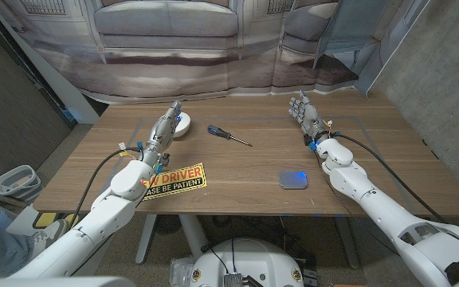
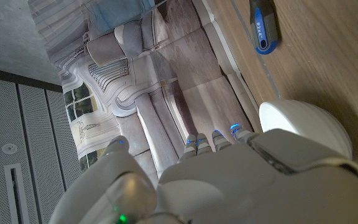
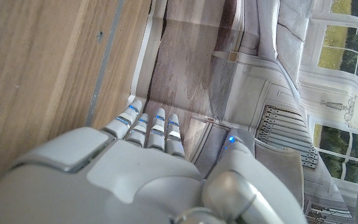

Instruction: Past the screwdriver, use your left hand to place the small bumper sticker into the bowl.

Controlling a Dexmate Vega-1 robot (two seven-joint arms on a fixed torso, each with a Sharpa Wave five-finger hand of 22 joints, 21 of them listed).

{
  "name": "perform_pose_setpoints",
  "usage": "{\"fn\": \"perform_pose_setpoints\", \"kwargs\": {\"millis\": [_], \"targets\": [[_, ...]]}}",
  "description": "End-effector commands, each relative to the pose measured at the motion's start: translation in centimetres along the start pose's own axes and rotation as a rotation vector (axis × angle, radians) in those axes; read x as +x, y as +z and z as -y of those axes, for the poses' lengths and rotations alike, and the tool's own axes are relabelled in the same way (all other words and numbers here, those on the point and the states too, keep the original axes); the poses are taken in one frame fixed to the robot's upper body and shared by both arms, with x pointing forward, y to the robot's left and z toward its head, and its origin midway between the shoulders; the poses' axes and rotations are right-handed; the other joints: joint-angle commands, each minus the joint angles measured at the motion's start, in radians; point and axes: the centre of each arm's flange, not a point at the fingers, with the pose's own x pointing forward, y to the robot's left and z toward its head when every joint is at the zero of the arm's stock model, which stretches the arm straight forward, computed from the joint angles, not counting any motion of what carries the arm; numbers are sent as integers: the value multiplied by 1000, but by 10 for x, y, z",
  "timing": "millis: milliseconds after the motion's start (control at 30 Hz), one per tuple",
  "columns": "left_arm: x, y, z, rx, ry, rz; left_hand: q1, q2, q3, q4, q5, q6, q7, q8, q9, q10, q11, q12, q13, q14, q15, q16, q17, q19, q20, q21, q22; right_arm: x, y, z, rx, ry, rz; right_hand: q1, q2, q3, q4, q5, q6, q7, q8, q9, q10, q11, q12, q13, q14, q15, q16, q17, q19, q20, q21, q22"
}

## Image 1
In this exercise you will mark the grey white sneaker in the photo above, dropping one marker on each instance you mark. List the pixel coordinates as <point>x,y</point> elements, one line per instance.
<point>50,235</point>

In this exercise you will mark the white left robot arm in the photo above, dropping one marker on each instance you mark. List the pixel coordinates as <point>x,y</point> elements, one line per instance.
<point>106,211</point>

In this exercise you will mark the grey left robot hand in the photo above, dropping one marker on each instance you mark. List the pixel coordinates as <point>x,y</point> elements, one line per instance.
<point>162,131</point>

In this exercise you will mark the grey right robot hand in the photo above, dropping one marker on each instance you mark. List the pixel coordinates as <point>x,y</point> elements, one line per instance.
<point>309,117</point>

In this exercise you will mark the white metal table leg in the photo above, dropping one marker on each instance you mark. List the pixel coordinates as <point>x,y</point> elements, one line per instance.
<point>193,235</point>
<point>349,243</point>

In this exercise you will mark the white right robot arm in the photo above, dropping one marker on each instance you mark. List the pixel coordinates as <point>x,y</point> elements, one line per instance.
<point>373,203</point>

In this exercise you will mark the white robot torso base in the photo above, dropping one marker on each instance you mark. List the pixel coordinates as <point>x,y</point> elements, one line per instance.
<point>249,259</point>

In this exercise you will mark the printed room backdrop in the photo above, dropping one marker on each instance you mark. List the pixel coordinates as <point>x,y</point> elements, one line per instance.
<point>173,60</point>

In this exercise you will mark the small grey metal tin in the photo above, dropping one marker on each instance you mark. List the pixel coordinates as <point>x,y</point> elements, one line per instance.
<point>292,180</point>

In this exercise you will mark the white bowl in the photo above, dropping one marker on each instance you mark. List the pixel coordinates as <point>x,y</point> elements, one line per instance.
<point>183,125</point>

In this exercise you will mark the yellow black bumper sticker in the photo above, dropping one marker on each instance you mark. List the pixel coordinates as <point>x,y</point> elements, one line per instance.
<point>181,179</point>

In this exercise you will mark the grey plastic bucket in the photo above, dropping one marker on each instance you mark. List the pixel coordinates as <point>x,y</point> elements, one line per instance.
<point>18,191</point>

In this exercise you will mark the clear plastic container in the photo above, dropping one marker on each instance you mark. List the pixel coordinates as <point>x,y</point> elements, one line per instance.
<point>179,273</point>

